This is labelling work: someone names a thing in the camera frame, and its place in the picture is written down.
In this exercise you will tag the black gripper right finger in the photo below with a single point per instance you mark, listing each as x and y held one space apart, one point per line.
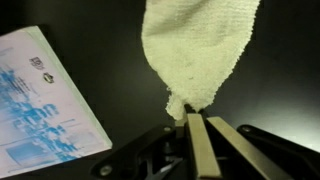
250 153

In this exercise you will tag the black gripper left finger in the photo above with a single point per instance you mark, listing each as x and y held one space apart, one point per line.
161 151

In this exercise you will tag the white terry towel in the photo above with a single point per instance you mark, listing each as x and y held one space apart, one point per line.
194 45

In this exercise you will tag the purple UIST booklet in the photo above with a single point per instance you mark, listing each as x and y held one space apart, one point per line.
44 119

